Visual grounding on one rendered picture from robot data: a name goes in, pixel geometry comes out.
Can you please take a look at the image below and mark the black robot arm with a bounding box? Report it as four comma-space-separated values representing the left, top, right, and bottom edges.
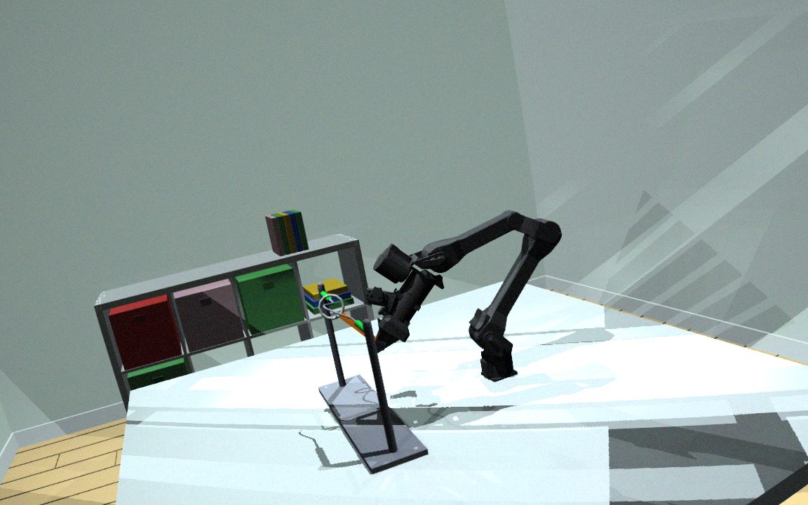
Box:
364, 210, 562, 382

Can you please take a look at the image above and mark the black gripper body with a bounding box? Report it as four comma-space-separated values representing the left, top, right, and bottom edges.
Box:
378, 288, 423, 342

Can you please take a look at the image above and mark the orange handle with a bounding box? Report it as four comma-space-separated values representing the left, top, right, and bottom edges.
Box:
318, 294, 365, 336

